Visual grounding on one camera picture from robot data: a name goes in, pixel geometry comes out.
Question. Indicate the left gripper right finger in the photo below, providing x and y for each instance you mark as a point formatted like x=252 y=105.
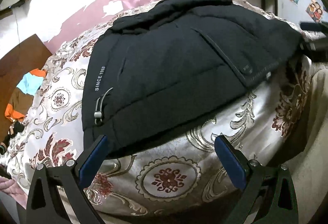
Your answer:
x=273 y=184

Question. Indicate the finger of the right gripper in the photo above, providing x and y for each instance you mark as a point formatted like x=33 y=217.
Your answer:
x=318 y=27

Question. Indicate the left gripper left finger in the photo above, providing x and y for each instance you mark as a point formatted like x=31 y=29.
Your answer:
x=44 y=203

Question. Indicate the black padded jacket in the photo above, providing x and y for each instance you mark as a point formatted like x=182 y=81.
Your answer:
x=153 y=74

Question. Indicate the floral satin bedspread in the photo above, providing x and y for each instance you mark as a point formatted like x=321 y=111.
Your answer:
x=174 y=175

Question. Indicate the black object on bed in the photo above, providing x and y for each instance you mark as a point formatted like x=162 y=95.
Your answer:
x=14 y=129

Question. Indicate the orange blue brown pillow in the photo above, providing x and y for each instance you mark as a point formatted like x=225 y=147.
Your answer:
x=22 y=97

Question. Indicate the wooden headboard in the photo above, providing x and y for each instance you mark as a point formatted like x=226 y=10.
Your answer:
x=26 y=56

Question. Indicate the cartoon wall sticker lower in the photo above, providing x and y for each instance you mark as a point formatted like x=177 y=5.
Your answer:
x=315 y=11

